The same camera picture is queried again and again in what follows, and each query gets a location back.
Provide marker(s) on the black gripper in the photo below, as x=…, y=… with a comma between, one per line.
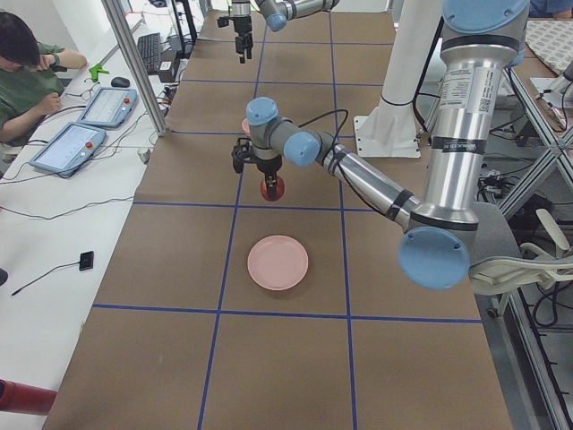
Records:
x=269, y=166
x=242, y=26

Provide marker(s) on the red apple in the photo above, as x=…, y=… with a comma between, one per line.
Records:
x=279, y=189

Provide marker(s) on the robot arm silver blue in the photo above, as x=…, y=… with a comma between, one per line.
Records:
x=476, y=40
x=276, y=14

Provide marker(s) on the pink bowl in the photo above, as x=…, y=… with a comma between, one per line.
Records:
x=246, y=127

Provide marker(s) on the pink round plate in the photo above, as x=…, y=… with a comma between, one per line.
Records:
x=277, y=263

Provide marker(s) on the black keyboard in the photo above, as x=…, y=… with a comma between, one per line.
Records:
x=149, y=48

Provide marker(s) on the black computer mouse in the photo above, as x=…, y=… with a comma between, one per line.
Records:
x=120, y=82

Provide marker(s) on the blue teach pendant far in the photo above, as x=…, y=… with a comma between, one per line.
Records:
x=109, y=107

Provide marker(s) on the blue teach pendant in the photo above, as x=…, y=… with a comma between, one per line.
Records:
x=73, y=146
x=109, y=107

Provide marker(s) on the green plastic clamp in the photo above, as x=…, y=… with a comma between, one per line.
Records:
x=96, y=70

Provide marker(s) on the eyeglasses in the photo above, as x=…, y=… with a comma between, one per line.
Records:
x=85, y=94

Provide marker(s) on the small black square device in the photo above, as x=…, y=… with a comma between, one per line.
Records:
x=86, y=261

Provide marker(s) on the blue teach pendant near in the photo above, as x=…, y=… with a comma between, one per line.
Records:
x=73, y=146

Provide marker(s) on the person in green shirt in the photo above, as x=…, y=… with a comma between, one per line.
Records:
x=30, y=89

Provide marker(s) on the grey office chair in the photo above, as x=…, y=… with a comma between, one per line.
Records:
x=500, y=265

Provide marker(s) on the red cylinder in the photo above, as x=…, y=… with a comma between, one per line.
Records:
x=26, y=399

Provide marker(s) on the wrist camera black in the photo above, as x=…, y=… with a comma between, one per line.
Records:
x=242, y=154

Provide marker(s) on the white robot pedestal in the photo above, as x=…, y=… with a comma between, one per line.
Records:
x=390, y=130

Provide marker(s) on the aluminium frame post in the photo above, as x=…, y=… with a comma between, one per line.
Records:
x=127, y=45

